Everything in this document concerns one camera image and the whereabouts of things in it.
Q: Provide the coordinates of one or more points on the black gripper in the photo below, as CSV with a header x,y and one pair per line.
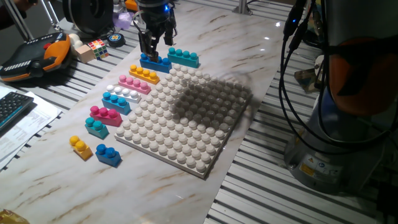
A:
x,y
155,15

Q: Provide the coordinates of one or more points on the blue four-stud block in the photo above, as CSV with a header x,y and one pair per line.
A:
x,y
163,67

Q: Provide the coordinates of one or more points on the teal four-stud block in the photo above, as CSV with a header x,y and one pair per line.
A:
x,y
183,60

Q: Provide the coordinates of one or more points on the yellow four-stud block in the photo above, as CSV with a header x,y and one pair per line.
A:
x,y
144,76

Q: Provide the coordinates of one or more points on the forearm in dark red sleeve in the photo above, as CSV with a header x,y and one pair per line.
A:
x,y
9,18

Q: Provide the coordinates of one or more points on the silver orange robot arm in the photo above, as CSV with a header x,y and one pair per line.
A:
x,y
342,149

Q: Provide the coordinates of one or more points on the person hand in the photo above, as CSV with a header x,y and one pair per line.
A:
x,y
26,4

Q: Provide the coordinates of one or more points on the purple translucent object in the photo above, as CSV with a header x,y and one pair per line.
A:
x,y
122,20

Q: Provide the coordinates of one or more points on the round black disc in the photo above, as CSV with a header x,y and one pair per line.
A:
x,y
116,40

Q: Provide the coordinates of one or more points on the orange plastic object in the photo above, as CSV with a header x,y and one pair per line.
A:
x,y
131,4

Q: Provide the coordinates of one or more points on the pink four-stud block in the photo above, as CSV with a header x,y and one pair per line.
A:
x,y
133,85

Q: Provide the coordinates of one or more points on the Rubik's cube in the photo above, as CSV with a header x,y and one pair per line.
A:
x,y
99,49

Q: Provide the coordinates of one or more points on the white four-stud block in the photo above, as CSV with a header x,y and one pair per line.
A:
x,y
124,95

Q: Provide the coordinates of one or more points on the black filament spool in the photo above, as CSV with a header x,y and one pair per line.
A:
x,y
90,15

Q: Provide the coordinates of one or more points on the wooden cube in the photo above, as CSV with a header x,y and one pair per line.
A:
x,y
84,53

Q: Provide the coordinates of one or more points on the light blue three-stud block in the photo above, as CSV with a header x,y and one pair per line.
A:
x,y
116,105

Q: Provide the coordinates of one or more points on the white rounded figurine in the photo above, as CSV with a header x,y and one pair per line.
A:
x,y
74,40

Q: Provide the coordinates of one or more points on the white studded baseplate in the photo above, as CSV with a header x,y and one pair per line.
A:
x,y
174,130

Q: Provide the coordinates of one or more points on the magenta three-stud block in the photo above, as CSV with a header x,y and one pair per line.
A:
x,y
107,118

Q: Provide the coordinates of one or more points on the teal two-stud block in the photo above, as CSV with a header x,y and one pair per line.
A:
x,y
97,130

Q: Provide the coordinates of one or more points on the blue two-stud block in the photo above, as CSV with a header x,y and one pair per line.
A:
x,y
109,157

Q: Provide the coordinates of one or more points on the black orange teach pendant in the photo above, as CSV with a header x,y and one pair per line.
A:
x,y
31,59

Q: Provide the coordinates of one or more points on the yellow two-stud block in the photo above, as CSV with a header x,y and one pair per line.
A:
x,y
82,151

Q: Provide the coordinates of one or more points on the silver metal rod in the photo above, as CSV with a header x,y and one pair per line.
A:
x,y
19,21

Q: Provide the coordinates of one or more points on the printed paper sheets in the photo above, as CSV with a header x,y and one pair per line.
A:
x,y
31,124

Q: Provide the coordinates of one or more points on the black keyboard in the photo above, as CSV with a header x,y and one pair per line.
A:
x,y
12,107

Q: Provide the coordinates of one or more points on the marble pattern board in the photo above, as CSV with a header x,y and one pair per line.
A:
x,y
93,193

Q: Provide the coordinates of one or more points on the gold foil bag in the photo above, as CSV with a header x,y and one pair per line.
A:
x,y
11,217

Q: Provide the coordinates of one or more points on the aluminium profile post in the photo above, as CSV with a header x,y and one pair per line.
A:
x,y
242,7

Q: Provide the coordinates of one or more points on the shiny metal bracket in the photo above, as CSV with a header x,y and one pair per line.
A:
x,y
306,81

